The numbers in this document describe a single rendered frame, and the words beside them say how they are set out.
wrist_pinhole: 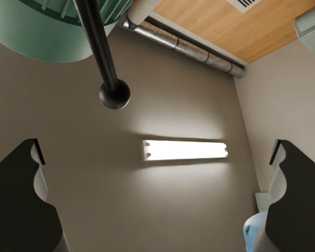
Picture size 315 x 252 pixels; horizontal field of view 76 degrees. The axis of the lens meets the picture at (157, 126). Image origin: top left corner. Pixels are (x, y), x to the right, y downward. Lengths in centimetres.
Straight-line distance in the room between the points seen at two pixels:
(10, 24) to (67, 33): 5
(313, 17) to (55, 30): 216
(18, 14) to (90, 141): 140
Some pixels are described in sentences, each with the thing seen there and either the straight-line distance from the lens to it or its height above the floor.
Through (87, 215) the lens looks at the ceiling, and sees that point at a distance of 157.
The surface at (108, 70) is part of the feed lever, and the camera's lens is 19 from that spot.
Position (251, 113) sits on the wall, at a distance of 339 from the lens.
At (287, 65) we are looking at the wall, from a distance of 336.
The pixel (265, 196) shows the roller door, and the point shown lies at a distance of 305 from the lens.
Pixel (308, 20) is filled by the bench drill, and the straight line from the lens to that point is 229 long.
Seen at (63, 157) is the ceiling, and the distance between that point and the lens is 153.
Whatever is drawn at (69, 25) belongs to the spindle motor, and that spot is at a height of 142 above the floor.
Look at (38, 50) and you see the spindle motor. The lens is 29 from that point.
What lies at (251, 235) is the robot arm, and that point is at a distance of 41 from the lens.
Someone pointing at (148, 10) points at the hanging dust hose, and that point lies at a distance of 201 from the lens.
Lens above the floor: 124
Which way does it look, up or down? 47 degrees up
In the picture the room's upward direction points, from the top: 114 degrees counter-clockwise
